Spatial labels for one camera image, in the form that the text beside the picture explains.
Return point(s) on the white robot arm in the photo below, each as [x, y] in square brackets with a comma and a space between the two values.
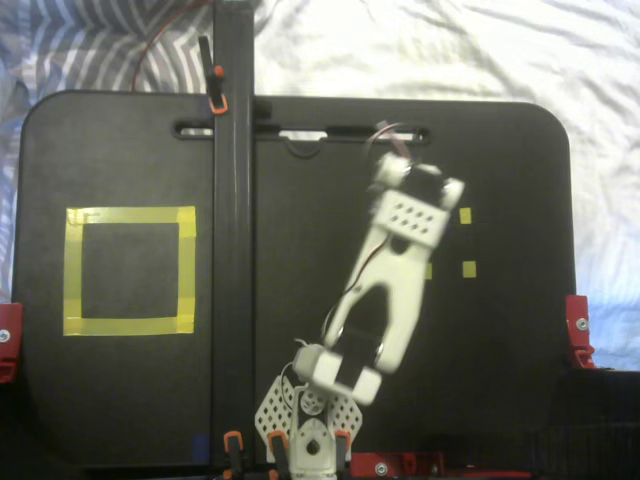
[395, 280]

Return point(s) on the small yellow tape marker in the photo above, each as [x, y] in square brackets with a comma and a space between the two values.
[469, 269]
[465, 216]
[429, 271]

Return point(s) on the white grey patterned bedsheet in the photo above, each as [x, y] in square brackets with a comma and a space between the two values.
[450, 50]

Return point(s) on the orange black spring clamp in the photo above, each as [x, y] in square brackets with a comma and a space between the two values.
[342, 445]
[233, 445]
[277, 450]
[216, 85]

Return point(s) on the yellow tape square outline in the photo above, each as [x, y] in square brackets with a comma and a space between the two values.
[130, 216]

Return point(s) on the blue tape patch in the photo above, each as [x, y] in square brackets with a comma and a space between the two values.
[200, 446]

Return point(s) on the black curved backdrop sheet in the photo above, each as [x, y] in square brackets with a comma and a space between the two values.
[600, 430]

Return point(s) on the red plastic corner bracket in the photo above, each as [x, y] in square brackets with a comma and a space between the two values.
[10, 320]
[575, 307]

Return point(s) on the red post base bracket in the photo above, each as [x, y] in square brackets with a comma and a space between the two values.
[395, 465]

